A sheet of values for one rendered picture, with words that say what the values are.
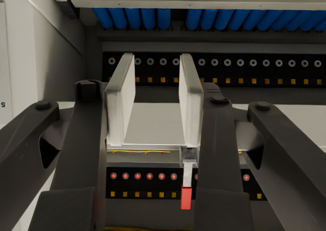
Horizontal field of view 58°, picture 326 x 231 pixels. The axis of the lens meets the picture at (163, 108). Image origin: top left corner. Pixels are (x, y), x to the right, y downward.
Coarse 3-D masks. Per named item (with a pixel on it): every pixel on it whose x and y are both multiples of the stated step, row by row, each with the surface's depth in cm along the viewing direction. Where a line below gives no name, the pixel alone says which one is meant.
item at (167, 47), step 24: (48, 0) 32; (72, 24) 41; (96, 24) 46; (120, 48) 47; (144, 48) 47; (168, 48) 47; (192, 48) 47; (216, 48) 47; (240, 48) 47; (264, 48) 47; (288, 48) 47; (312, 48) 47
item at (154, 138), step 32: (128, 128) 31; (160, 128) 31; (320, 128) 31; (128, 160) 38; (160, 160) 38; (192, 160) 33; (128, 192) 50; (160, 192) 49; (192, 192) 50; (256, 192) 50
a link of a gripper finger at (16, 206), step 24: (24, 120) 11; (48, 120) 12; (0, 144) 10; (24, 144) 10; (0, 168) 9; (24, 168) 10; (48, 168) 12; (0, 192) 9; (24, 192) 10; (0, 216) 9
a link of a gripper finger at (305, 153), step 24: (264, 120) 11; (288, 120) 11; (264, 144) 11; (288, 144) 10; (312, 144) 10; (264, 168) 11; (288, 168) 9; (312, 168) 8; (264, 192) 11; (288, 192) 9; (312, 192) 8; (288, 216) 9; (312, 216) 8
